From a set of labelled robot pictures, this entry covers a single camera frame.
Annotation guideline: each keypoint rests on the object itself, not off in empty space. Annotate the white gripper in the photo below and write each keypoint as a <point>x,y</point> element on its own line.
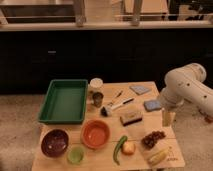
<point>169,103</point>

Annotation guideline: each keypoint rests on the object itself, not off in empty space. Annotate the wooden felt eraser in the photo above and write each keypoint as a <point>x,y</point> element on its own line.
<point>130,118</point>

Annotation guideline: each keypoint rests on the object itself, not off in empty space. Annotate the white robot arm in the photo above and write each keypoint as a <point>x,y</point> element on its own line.
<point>185,83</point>

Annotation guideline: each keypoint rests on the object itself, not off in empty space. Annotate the green plastic tray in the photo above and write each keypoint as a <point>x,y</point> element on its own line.
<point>65,102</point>

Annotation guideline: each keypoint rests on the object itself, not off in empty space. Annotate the blue sponge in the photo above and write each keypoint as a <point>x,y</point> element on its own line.
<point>152,105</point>

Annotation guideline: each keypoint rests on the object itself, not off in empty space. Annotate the bunch of dark grapes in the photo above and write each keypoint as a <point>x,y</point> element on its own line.
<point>150,140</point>

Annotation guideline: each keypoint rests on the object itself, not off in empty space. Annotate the grey blue cloth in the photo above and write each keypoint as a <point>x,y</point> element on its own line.
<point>139,89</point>

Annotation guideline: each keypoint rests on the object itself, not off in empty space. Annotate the corn cob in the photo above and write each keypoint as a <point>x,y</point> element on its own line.
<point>158,157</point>

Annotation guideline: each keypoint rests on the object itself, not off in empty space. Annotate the green chili pepper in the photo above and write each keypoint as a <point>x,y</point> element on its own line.
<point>122,140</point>

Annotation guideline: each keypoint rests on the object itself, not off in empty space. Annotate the yellow onion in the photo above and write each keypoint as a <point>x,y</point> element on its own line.
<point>128,148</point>

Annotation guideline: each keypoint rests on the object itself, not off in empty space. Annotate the dark metal cup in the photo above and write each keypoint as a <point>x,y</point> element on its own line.
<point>97,99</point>

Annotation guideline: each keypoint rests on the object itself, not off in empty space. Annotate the orange bowl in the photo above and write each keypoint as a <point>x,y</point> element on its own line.
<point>95,134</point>

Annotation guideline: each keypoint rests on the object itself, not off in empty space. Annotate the white lidded jar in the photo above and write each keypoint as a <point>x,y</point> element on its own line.
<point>95,85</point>

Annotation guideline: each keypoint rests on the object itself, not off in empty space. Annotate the small green cup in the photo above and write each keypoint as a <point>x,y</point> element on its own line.
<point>75,155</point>

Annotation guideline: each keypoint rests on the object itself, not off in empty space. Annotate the purple bowl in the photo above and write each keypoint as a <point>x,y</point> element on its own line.
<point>55,143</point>

